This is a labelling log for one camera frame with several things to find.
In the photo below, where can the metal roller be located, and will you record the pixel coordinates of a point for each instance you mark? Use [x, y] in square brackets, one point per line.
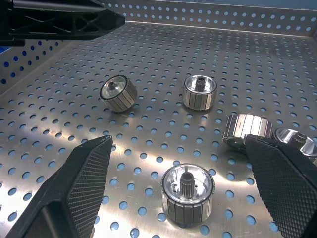
[118, 93]
[187, 194]
[297, 141]
[244, 130]
[200, 92]

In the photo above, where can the perforated steel tray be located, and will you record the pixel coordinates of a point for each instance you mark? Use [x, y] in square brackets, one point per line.
[158, 124]

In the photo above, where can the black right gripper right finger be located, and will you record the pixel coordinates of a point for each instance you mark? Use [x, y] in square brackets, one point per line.
[284, 178]

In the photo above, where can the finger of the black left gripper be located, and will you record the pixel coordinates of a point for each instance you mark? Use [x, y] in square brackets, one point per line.
[62, 22]

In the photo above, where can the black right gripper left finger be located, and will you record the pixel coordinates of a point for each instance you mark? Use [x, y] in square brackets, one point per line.
[84, 178]

